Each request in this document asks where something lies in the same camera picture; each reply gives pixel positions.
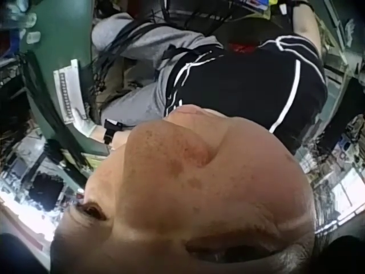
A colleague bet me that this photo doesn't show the small white plastic piece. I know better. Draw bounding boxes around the small white plastic piece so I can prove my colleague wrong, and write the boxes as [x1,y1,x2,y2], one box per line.
[25,30,41,44]

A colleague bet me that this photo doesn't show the green work table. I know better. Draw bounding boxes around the green work table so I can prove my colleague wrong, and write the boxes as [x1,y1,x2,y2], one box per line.
[16,0,111,162]

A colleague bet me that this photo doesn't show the black wrist band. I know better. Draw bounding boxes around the black wrist band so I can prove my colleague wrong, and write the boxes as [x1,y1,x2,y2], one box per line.
[103,118,125,145]

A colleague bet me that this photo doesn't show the white printed paper sheet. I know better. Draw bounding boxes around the white printed paper sheet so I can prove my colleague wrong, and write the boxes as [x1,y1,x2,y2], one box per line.
[52,59,90,126]

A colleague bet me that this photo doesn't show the person's legs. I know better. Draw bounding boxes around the person's legs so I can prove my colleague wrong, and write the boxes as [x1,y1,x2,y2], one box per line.
[91,12,224,127]

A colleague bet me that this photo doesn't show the cluttered parts rack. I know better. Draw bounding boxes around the cluttered parts rack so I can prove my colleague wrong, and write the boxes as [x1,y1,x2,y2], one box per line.
[0,42,86,229]

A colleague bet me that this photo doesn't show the clear plastic bag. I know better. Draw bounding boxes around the clear plastic bag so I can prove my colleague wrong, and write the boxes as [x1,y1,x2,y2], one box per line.
[11,0,38,29]

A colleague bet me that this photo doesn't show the cluttered parts shelf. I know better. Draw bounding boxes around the cluttered parts shelf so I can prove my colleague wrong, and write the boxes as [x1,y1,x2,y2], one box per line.
[296,11,365,237]

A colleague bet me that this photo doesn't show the person's left hand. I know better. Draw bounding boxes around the person's left hand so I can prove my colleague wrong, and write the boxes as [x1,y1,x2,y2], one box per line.
[72,109,98,138]

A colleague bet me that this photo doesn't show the blue and red packet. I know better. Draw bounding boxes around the blue and red packet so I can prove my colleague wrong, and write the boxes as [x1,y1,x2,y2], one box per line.
[242,0,270,12]

